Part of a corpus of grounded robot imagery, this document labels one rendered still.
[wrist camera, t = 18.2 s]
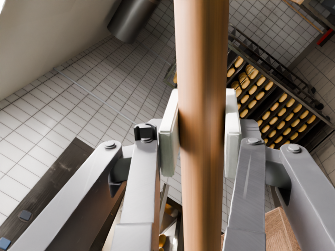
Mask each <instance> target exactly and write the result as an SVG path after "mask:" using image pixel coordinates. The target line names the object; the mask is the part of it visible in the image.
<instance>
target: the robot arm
mask: <svg viewBox="0 0 335 251"><path fill-rule="evenodd" d="M134 135H135V144H133V145H130V146H124V147H122V144H121V143H120V142H119V141H116V140H109V141H106V142H103V143H101V144H100V145H99V146H98V147H97V148H96V150H95V151H94V152H93V153H92V154H91V155H90V156H89V158H88V159H87V160H86V161H85V162H84V163H83V165H82V166H81V167H80V168H79V169H78V170H77V172H76V173H75V174H74V175H73V176H72V177H71V178H70V180H69V181H68V182H67V183H66V184H65V185H64V187H63V188H62V189H61V190H60V191H59V192H58V193H57V195H56V196H55V197H54V198H53V199H52V200H51V202H50V203H49V204H48V205H47V206H46V207H45V208H44V210H43V211H42V212H41V213H40V214H39V215H38V217H37V218H36V219H35V220H34V221H33V222H32V224H31V225H30V226H29V227H28V228H27V229H26V230H25V232H24V233H23V234H22V235H21V236H20V237H19V239H18V240H17V241H16V242H15V243H14V244H13V245H12V247H11V248H10V249H9V250H7V251H88V250H89V248H90V246H91V245H92V243H93V241H94V239H95V238H96V236H97V234H98V233H99V231H100V229H101V227H102V226H103V224H104V222H105V220H106V219H107V217H108V215H109V213H110V212H111V210H112V208H113V207H114V205H115V203H116V202H117V200H118V198H119V196H120V195H121V193H122V191H123V190H124V188H125V186H126V184H127V187H126V192H125V198H124V203H123V209H122V214H121V219H120V223H119V224H116V226H115V230H114V235H113V240H112V245H111V250H110V251H159V230H160V186H161V175H163V177H172V176H173V175H174V172H175V167H176V162H177V157H178V151H179V146H180V137H179V114H178V90H177V89H174V90H173V91H172V93H171V96H170V99H169V102H168V105H167V108H166V111H165V114H164V117H163V119H151V120H150V121H149V122H147V123H141V124H138V125H136V126H135V127H134ZM224 158H225V177H227V179H235V182H234V189H233V195H232V201H231V208H230V214H229V220H228V226H227V227H226V231H225V237H224V243H223V249H222V251H266V233H265V184H267V185H271V186H275V191H276V193H277V195H278V198H279V200H280V202H281V205H282V207H283V209H284V212H285V214H286V216H287V218H288V221H289V223H290V225H291V228H292V230H293V232H294V235H295V237H296V239H297V242H298V244H299V246H300V249H301V251H335V188H334V187H333V186H332V184H331V183H330V182H329V180H328V179H327V177H326V176H325V175H324V173H323V172H322V170H321V169H320V168H319V166H318V165H317V163H316V162H315V161H314V159H313V158H312V156H311V155H310V154H309V152H308V151H307V150H306V149H305V148H304V147H302V146H300V145H298V144H285V145H282V146H281V147H280V150H277V149H272V148H269V147H267V146H266V143H265V141H264V140H263V139H262V138H261V134H260V131H259V127H258V123H257V122H256V121H254V120H242V119H239V112H238V105H237V98H236V91H235V90H234V89H226V108H225V137H224ZM160 169H161V175H160ZM127 181H128V182H127Z"/></svg>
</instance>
